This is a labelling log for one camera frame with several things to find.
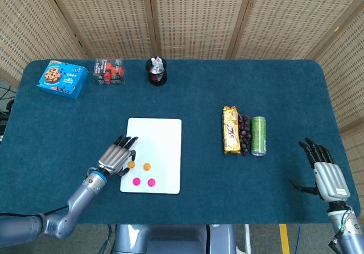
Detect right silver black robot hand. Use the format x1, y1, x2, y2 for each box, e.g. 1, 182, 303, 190
289, 137, 351, 203

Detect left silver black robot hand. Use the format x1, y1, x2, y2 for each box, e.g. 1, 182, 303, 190
97, 135, 139, 177

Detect white rectangular board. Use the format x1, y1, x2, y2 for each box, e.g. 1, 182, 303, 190
119, 117, 183, 195

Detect yellow floor tape strip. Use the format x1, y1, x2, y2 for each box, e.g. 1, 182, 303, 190
279, 224, 291, 254

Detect green drink can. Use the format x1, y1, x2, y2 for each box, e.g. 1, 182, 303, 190
250, 116, 267, 157

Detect red and black snack box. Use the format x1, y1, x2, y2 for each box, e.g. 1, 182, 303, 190
93, 58, 126, 85

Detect black mesh pen cup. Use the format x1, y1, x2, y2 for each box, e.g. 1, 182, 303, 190
145, 56, 168, 87

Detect blue cookie box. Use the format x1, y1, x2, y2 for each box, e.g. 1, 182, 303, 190
36, 59, 89, 100

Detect purple grape bunch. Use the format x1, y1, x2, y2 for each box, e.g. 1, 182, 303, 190
237, 114, 253, 156

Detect grey robot torso base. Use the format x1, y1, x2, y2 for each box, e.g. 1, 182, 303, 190
113, 224, 237, 254

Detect white floor pole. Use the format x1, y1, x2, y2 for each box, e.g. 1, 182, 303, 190
243, 224, 253, 254

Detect white items in pen cup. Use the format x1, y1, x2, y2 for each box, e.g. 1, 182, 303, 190
150, 55, 164, 74

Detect blue felt table mat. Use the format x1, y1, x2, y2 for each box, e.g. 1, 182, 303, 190
0, 59, 361, 226

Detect gold snack package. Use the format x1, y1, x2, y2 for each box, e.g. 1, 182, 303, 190
222, 105, 242, 155

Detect woven bamboo folding screen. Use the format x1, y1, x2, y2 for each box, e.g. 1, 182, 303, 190
0, 0, 364, 226

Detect blue floor cable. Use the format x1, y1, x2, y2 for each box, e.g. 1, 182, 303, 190
294, 224, 303, 254

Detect dark cables and equipment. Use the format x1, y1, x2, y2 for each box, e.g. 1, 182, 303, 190
0, 84, 15, 142

